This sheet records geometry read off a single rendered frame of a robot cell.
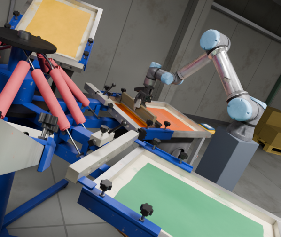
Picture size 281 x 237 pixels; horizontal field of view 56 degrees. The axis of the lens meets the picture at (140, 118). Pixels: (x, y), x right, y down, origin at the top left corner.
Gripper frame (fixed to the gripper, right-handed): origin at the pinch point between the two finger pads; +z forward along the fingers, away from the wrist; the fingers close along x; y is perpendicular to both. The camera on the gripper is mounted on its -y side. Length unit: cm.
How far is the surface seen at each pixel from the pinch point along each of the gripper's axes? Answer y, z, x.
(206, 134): 29, 4, 53
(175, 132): 28.5, 2.8, 16.2
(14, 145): 115, -44, -118
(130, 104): -6.9, -0.1, -1.5
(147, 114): 13.3, -2.4, -1.5
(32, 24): -87, -25, -56
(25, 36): 3, -31, -85
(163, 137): 30.2, 5.7, 3.9
